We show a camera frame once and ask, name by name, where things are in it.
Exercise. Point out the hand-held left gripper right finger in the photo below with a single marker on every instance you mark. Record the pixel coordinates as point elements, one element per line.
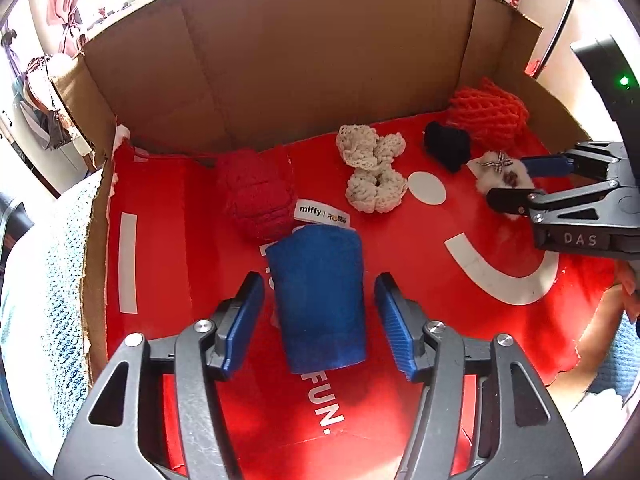
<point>395,325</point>

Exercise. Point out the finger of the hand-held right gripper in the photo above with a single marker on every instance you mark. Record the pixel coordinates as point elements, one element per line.
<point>545,165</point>
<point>510,200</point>

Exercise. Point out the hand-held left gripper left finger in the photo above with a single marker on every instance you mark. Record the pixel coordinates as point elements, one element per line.
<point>245,320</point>

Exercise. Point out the white plush bunny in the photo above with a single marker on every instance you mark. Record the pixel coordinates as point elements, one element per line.
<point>482,182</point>

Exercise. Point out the blue towel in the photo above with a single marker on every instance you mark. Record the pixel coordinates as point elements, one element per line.
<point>320,300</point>

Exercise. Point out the red mesh bath pouf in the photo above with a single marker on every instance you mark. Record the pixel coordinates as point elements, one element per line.
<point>490,110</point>

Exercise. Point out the black knit item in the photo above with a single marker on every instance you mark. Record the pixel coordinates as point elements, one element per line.
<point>447,147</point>

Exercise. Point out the red knit item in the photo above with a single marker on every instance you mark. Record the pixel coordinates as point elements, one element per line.
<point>255,195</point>

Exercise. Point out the cream crochet item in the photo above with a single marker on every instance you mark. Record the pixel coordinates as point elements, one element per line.
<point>372,195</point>

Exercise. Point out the cardboard box with red lining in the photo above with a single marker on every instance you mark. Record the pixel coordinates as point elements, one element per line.
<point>300,60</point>

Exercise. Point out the person's right hand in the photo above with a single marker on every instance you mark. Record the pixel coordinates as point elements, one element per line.
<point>630,287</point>

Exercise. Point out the red plastic bag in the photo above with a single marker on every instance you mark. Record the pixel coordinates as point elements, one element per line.
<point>533,68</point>

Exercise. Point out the white printed label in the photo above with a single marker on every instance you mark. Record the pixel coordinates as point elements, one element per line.
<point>312,211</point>

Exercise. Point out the black metal clothes rack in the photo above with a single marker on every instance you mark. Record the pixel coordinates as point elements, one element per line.
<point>562,25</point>

